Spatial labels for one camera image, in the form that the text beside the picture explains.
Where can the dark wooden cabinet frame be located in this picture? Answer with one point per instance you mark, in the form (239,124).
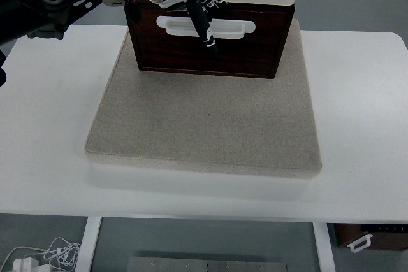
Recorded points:
(291,7)

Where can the white table leg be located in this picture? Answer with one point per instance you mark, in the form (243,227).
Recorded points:
(323,246)
(89,243)

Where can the grey fabric mat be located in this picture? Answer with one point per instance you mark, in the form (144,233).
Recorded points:
(204,125)

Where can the brown wooden box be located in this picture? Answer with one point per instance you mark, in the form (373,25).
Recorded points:
(389,240)

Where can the white charger plug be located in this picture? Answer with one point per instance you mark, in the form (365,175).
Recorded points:
(25,265)

